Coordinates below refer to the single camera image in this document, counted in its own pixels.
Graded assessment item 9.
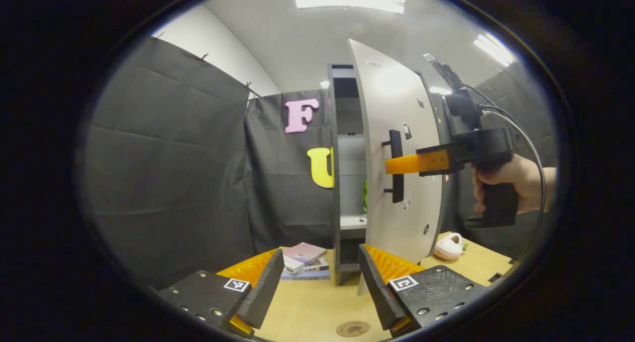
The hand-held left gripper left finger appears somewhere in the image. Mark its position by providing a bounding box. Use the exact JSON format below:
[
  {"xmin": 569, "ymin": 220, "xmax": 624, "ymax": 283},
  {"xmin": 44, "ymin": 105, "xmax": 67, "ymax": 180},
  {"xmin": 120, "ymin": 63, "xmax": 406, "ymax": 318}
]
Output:
[{"xmin": 158, "ymin": 248, "xmax": 285, "ymax": 340}]

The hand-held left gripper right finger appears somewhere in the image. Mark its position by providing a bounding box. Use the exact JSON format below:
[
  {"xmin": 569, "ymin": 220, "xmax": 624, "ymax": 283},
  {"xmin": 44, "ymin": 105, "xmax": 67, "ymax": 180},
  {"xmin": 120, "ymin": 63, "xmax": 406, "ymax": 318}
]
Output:
[{"xmin": 357, "ymin": 244, "xmax": 489, "ymax": 339}]

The round brown coaster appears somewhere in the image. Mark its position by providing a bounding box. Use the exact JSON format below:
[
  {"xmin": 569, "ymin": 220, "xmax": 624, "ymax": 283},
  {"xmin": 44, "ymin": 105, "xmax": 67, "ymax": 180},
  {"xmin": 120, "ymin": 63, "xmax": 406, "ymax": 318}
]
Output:
[{"xmin": 336, "ymin": 321, "xmax": 371, "ymax": 338}]

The black door handle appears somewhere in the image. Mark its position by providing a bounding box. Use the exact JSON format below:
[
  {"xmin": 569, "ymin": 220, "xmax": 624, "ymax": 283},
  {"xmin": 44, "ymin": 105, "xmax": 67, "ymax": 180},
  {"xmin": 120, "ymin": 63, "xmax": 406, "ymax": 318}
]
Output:
[{"xmin": 381, "ymin": 130, "xmax": 405, "ymax": 204}]

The grey cabinet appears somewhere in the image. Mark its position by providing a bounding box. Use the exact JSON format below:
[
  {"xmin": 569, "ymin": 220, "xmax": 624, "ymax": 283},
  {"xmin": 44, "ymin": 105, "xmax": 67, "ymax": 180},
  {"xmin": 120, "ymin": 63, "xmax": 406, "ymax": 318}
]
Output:
[{"xmin": 326, "ymin": 63, "xmax": 453, "ymax": 286}]

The blue cover book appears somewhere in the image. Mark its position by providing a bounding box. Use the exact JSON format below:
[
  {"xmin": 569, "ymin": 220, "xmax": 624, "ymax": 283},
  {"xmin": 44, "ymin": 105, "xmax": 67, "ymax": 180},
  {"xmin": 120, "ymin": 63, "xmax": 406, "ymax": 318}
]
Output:
[{"xmin": 279, "ymin": 270, "xmax": 331, "ymax": 282}]

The pink cover book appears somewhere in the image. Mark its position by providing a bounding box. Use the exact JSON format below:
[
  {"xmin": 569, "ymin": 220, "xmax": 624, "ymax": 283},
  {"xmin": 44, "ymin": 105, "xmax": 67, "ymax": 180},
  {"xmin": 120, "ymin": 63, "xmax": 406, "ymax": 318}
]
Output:
[{"xmin": 282, "ymin": 242, "xmax": 328, "ymax": 274}]

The white spine book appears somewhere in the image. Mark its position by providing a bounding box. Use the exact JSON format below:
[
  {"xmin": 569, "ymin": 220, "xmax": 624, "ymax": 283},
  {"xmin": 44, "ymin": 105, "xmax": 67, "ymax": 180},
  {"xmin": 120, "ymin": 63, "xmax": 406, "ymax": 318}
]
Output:
[{"xmin": 297, "ymin": 257, "xmax": 330, "ymax": 274}]

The pink plush toy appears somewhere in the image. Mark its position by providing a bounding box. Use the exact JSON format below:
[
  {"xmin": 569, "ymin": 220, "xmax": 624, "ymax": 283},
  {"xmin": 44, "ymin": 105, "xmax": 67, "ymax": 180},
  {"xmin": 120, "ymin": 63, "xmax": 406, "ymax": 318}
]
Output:
[{"xmin": 434, "ymin": 232, "xmax": 465, "ymax": 261}]

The black backdrop cloth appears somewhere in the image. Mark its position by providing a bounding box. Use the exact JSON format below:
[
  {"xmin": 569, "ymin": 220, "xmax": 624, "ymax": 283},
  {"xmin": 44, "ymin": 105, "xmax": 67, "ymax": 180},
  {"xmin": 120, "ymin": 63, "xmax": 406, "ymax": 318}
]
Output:
[{"xmin": 82, "ymin": 34, "xmax": 559, "ymax": 288}]

